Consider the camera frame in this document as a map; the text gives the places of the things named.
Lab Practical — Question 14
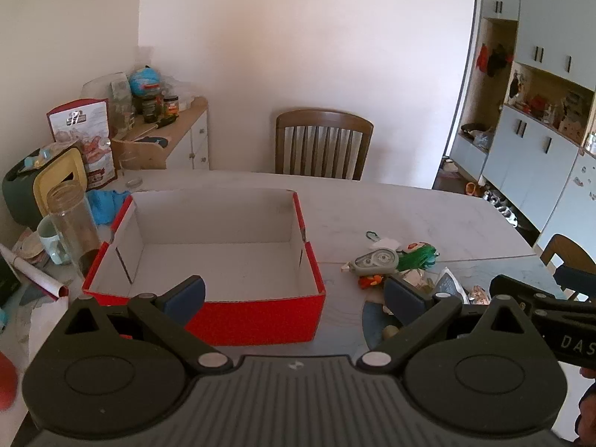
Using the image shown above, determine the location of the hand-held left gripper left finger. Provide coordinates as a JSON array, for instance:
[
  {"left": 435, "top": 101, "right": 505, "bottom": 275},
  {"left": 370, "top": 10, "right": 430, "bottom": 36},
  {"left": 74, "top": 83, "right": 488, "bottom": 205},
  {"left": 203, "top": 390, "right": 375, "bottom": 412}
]
[{"left": 60, "top": 276, "right": 234, "bottom": 375}]

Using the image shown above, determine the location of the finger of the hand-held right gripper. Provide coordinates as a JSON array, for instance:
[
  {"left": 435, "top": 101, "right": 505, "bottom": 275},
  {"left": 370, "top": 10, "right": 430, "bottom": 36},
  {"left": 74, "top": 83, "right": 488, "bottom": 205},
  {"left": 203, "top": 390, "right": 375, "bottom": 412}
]
[
  {"left": 554, "top": 264, "right": 596, "bottom": 296},
  {"left": 489, "top": 274, "right": 566, "bottom": 324}
]

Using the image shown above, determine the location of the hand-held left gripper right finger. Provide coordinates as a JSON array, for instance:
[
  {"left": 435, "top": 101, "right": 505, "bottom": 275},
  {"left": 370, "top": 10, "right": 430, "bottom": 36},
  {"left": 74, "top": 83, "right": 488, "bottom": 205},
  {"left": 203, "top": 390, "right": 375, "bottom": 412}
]
[{"left": 355, "top": 276, "right": 529, "bottom": 375}]

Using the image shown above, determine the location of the green packet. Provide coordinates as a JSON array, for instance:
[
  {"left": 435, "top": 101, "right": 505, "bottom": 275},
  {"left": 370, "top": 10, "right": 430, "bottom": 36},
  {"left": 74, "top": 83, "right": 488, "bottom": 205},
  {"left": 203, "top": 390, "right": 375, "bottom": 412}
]
[{"left": 396, "top": 241, "right": 441, "bottom": 272}]

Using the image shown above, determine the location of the grey correction tape dispenser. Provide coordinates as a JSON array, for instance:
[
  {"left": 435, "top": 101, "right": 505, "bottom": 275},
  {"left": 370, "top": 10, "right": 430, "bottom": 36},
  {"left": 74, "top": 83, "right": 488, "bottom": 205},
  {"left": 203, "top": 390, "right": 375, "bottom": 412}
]
[{"left": 341, "top": 248, "right": 400, "bottom": 275}]

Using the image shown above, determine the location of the red cardboard box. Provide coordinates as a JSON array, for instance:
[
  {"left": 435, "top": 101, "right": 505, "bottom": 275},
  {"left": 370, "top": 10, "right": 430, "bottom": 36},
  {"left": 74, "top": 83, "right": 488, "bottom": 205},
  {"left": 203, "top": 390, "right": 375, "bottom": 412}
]
[{"left": 83, "top": 188, "right": 326, "bottom": 346}]

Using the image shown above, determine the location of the brown wooden chair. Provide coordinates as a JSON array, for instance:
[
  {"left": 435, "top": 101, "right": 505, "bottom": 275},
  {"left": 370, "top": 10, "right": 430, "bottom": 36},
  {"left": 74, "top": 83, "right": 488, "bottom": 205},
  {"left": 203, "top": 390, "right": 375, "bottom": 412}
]
[
  {"left": 275, "top": 109, "right": 374, "bottom": 181},
  {"left": 540, "top": 234, "right": 596, "bottom": 301}
]

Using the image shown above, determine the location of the crumpled snack packet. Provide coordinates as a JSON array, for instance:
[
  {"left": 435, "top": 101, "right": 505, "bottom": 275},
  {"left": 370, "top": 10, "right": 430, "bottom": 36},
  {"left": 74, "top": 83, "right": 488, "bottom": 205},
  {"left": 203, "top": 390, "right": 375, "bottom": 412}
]
[{"left": 400, "top": 267, "right": 469, "bottom": 308}]

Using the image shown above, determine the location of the light blue printed table mat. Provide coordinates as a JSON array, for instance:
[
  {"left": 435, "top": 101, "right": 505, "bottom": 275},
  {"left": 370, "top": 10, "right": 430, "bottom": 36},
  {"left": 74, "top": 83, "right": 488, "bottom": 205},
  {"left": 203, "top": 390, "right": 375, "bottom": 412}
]
[{"left": 321, "top": 255, "right": 566, "bottom": 359}]

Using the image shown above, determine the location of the row of shoes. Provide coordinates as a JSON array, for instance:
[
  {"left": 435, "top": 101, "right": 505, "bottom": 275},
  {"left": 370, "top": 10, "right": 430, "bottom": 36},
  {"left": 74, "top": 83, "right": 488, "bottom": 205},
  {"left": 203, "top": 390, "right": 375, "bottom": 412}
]
[{"left": 482, "top": 188, "right": 520, "bottom": 229}]

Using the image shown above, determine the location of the blue cloth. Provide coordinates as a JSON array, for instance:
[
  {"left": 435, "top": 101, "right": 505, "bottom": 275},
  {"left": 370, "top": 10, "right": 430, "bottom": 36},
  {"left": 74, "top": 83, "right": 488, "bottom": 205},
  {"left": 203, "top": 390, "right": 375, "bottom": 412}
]
[{"left": 86, "top": 189, "right": 131, "bottom": 225}]

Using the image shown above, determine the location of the tall clear glass jar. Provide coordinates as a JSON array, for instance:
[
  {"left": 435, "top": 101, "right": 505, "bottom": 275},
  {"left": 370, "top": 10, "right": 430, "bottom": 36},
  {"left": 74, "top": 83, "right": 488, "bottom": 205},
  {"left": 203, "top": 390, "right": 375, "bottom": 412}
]
[{"left": 45, "top": 181, "right": 102, "bottom": 278}]

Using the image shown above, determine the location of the mint mug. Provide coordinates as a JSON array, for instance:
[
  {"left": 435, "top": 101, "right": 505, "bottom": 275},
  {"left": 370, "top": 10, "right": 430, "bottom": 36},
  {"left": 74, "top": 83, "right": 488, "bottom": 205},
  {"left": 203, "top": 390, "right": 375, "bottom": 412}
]
[{"left": 37, "top": 216, "right": 70, "bottom": 265}]

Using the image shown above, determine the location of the wooden desk organiser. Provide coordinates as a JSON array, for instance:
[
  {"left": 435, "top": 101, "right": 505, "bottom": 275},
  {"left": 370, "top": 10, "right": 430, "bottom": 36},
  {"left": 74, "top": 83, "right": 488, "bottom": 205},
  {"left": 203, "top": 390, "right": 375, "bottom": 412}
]
[{"left": 111, "top": 135, "right": 168, "bottom": 171}]

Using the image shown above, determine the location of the white sideboard cabinet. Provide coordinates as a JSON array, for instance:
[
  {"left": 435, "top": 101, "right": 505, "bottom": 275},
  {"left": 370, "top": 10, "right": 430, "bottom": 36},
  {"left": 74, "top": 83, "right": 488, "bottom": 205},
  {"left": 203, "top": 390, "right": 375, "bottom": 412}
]
[{"left": 112, "top": 97, "right": 210, "bottom": 171}]

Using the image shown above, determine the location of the white paper roll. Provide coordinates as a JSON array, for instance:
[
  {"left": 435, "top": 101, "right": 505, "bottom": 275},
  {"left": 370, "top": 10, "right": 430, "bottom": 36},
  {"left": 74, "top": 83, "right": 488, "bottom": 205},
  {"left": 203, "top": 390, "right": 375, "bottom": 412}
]
[{"left": 0, "top": 243, "right": 70, "bottom": 299}]

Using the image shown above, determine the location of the yellow tissue box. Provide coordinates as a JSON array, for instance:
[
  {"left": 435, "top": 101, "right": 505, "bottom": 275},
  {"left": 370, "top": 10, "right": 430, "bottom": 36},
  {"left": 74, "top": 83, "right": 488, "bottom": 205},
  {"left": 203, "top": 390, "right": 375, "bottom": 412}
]
[{"left": 32, "top": 148, "right": 87, "bottom": 217}]

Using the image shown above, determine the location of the red and white bag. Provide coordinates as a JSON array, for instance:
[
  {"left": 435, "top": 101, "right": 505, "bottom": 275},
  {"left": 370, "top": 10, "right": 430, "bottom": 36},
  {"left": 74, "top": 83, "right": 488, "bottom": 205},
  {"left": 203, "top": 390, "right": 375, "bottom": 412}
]
[{"left": 47, "top": 99, "right": 117, "bottom": 187}]

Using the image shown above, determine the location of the dark green container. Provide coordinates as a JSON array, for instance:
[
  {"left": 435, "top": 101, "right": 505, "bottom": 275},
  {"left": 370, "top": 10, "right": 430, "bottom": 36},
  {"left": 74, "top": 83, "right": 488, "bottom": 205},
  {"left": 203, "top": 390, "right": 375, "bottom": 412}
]
[{"left": 2, "top": 149, "right": 47, "bottom": 224}]

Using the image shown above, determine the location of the red round object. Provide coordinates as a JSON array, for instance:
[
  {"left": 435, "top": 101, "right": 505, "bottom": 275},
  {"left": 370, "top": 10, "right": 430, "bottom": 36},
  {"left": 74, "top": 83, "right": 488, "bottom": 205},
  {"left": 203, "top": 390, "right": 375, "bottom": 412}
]
[{"left": 0, "top": 351, "right": 19, "bottom": 410}]

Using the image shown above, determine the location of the crumpled clear plastic bag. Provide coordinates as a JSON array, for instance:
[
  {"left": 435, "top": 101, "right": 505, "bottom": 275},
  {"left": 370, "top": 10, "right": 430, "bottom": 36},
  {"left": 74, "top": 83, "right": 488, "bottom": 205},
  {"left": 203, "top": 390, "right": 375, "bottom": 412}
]
[{"left": 161, "top": 77, "right": 196, "bottom": 108}]

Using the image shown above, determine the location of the clear plastic jar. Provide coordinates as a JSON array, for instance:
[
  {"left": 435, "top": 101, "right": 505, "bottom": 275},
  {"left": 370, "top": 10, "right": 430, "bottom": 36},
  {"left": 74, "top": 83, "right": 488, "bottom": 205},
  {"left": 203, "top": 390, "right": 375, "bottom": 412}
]
[{"left": 110, "top": 74, "right": 136, "bottom": 131}]

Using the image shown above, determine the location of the blue globe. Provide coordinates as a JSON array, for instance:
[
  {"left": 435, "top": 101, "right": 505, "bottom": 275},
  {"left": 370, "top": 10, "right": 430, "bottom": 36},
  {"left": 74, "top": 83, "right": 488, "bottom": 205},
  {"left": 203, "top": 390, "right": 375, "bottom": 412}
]
[{"left": 129, "top": 67, "right": 161, "bottom": 98}]

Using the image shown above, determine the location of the dark hanging ornament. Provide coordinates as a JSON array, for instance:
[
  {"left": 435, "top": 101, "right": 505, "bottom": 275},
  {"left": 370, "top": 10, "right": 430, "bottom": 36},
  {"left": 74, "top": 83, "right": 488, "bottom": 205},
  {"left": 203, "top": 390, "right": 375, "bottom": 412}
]
[{"left": 486, "top": 44, "right": 513, "bottom": 77}]

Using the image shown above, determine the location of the white wall cupboard unit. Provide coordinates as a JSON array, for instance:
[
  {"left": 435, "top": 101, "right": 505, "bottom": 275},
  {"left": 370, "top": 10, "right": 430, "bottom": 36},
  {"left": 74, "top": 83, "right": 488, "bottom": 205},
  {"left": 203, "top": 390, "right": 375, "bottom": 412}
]
[{"left": 449, "top": 0, "right": 596, "bottom": 261}]

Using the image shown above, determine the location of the black-handled screwdriver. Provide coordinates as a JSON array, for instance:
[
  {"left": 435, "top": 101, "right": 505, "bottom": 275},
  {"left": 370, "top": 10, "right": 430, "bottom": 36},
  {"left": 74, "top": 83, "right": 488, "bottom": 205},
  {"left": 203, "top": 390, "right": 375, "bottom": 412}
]
[{"left": 142, "top": 116, "right": 175, "bottom": 136}]

